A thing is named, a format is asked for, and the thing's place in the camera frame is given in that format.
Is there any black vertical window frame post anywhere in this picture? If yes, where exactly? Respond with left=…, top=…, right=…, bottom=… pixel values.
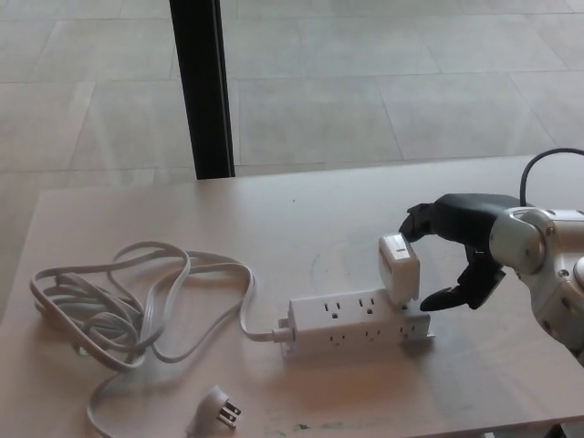
left=168, top=0, right=236, bottom=180

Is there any white flat power cord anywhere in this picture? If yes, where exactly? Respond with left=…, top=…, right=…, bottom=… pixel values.
left=28, top=241, right=297, bottom=438

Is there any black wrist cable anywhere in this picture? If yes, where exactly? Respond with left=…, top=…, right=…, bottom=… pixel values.
left=519, top=147, right=584, bottom=207

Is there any white charger adapter plug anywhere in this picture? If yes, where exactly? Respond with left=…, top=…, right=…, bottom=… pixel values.
left=377, top=232, right=421, bottom=307

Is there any white power strip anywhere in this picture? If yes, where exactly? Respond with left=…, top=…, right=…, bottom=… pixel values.
left=277, top=287, right=437, bottom=361

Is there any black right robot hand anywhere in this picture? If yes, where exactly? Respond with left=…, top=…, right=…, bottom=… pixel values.
left=398, top=193, right=522, bottom=314

